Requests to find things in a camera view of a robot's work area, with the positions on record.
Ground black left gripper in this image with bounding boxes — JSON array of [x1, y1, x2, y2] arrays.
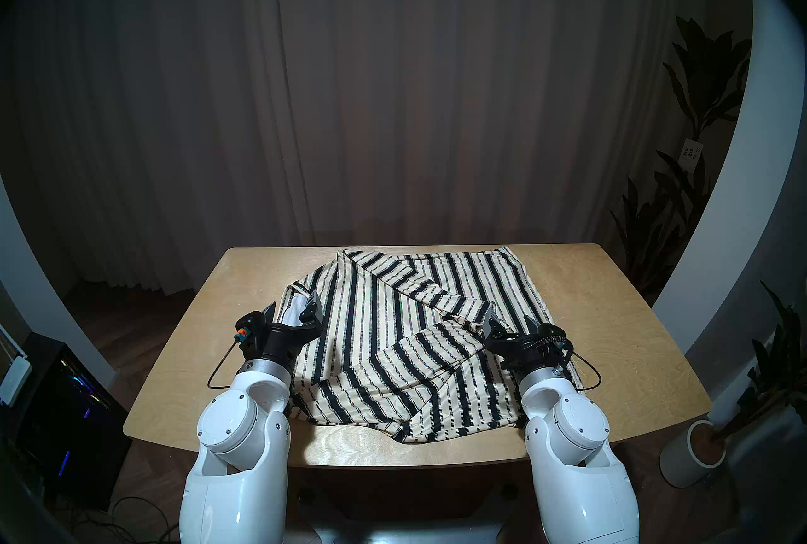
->
[[260, 290, 326, 374]]

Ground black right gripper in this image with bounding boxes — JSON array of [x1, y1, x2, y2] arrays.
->
[[482, 304, 565, 374]]

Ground cream black striped shirt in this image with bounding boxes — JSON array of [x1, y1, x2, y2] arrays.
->
[[276, 246, 584, 444]]

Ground white round plant pot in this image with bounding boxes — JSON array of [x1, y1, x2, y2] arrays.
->
[[660, 420, 727, 488]]

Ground grey metal base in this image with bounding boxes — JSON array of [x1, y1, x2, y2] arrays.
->
[[296, 511, 511, 544]]

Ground grey pleated curtain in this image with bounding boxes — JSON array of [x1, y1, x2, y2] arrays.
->
[[13, 0, 751, 297]]

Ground white curved arch pillar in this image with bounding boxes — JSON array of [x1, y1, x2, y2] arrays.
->
[[0, 174, 117, 386], [653, 0, 807, 360]]

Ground black computer tower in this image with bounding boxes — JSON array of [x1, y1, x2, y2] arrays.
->
[[16, 333, 133, 509]]

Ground small dark potted plant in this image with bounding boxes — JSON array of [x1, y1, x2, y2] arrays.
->
[[712, 281, 807, 442]]

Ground tall dark leafy plant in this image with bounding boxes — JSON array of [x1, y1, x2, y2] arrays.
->
[[608, 16, 754, 304]]

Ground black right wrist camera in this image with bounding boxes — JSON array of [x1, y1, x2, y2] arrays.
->
[[536, 325, 574, 368]]

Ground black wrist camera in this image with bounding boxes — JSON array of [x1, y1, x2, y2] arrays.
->
[[235, 311, 269, 360], [536, 325, 574, 368]]

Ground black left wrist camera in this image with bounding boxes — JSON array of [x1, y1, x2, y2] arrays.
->
[[235, 311, 269, 360]]

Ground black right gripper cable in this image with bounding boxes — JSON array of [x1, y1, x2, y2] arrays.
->
[[561, 341, 603, 392]]

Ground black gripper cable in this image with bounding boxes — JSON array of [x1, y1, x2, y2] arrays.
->
[[207, 340, 243, 390], [561, 341, 603, 392]]

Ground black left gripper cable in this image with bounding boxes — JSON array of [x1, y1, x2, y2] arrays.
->
[[207, 340, 243, 390]]

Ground black floor cables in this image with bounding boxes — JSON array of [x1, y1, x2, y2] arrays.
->
[[57, 495, 180, 544]]

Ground small white wall device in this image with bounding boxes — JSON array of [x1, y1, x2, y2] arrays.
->
[[0, 354, 32, 406]]

